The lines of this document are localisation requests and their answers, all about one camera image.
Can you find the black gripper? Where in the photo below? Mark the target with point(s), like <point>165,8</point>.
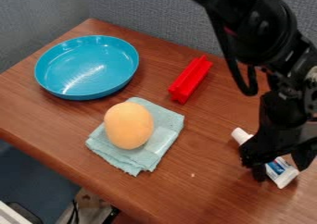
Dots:
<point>285,134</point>

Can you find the white toothpaste tube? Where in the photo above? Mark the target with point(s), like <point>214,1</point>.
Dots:
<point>280,171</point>

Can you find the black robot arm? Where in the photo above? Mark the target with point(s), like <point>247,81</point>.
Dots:
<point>260,39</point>

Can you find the blue plastic plate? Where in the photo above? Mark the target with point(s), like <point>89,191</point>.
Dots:
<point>87,67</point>

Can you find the light blue folded cloth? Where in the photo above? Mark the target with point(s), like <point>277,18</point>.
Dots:
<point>144,158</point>

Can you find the red plastic block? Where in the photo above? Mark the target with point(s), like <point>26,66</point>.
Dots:
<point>189,79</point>

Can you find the orange egg-shaped sponge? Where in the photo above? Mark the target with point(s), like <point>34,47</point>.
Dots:
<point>129,125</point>

